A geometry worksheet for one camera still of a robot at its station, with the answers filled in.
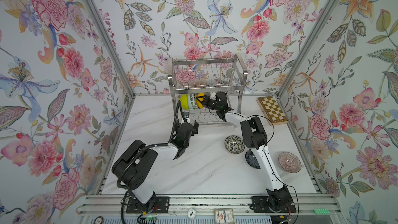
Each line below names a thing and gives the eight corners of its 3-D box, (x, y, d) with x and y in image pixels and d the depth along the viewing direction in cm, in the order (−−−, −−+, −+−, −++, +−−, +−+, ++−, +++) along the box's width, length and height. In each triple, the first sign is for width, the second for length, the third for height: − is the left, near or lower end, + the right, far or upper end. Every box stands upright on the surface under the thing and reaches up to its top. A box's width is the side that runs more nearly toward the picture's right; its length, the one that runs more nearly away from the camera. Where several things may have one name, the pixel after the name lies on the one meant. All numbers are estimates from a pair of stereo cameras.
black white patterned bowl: (225, 153, 93) (226, 150, 89) (223, 139, 99) (224, 135, 95) (244, 153, 93) (246, 150, 89) (241, 139, 99) (242, 135, 95)
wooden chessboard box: (269, 125, 106) (271, 122, 103) (256, 100, 121) (257, 97, 119) (286, 123, 107) (288, 120, 105) (271, 98, 123) (273, 95, 120)
